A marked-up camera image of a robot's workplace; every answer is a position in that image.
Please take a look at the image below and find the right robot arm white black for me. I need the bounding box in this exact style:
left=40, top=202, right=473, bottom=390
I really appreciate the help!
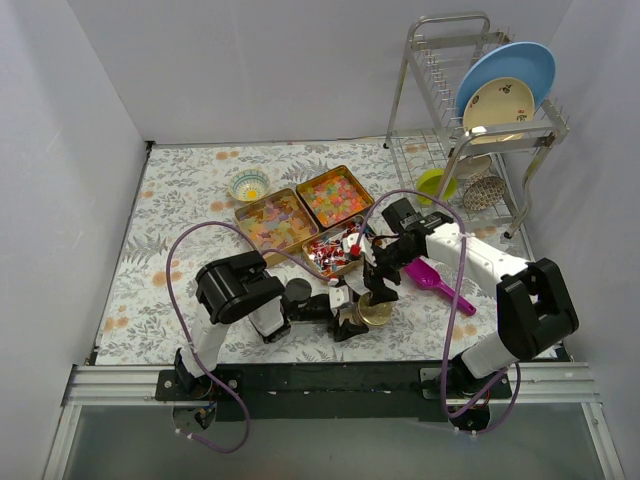
left=348, top=198, right=579, bottom=398

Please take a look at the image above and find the tin of star candies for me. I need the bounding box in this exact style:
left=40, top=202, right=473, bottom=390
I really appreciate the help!
left=295, top=165, right=374, bottom=230

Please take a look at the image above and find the floral tablecloth mat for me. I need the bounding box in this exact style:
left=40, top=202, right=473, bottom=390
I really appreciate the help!
left=97, top=141, right=496, bottom=365

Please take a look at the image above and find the metal dish rack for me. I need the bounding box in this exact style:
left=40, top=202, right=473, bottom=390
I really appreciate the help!
left=384, top=11, right=569, bottom=243

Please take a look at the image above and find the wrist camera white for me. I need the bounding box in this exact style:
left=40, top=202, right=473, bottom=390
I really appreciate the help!
left=342, top=233, right=377, bottom=267
left=328, top=277, right=353, bottom=312

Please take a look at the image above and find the tin of jelly candies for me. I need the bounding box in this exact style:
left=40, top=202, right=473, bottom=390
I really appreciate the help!
left=234, top=188, right=320, bottom=266

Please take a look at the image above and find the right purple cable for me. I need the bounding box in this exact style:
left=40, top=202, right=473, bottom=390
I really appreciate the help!
left=349, top=189, right=522, bottom=437

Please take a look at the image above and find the white bowl in rack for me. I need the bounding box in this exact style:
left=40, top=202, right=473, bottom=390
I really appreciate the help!
left=453, top=154, right=492, bottom=180

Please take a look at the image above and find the blue plate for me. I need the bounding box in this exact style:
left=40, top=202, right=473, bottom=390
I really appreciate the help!
left=455, top=42, right=556, bottom=114

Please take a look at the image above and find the lime green bowl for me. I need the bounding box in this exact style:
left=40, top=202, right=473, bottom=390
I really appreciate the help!
left=416, top=168, right=458, bottom=201

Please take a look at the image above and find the purple cable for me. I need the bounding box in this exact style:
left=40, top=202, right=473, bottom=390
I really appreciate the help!
left=349, top=189, right=522, bottom=437
left=164, top=220, right=346, bottom=454

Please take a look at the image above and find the magenta plastic scoop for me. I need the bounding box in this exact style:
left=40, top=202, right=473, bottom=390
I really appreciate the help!
left=404, top=258, right=477, bottom=316

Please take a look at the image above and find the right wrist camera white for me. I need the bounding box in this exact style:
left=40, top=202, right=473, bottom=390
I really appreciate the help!
left=342, top=233, right=377, bottom=267

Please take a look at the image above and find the cream plate with flowers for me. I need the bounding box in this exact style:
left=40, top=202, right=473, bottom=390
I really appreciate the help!
left=462, top=77, right=535, bottom=130

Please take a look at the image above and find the patterned ceramic bowl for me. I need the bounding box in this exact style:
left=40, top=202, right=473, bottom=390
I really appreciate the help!
left=229, top=168, right=271, bottom=203

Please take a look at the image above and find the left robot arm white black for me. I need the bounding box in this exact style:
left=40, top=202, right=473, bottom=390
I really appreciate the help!
left=175, top=251, right=369, bottom=400

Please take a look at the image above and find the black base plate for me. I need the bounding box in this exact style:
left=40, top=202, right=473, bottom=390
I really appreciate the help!
left=153, top=359, right=514, bottom=424

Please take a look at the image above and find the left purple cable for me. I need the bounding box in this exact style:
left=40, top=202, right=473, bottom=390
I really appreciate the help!
left=164, top=220, right=346, bottom=454

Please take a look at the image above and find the gold round tin lid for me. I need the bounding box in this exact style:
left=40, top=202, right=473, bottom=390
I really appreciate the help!
left=356, top=292, right=394, bottom=327

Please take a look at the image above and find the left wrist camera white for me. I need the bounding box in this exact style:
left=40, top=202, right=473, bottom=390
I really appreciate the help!
left=328, top=277, right=353, bottom=312

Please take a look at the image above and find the tin of lollipops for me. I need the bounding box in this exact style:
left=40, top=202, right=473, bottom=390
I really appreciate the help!
left=301, top=215, right=364, bottom=278

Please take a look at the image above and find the patterned dark bowl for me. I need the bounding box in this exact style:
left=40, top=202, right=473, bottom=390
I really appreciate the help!
left=462, top=174, right=506, bottom=211

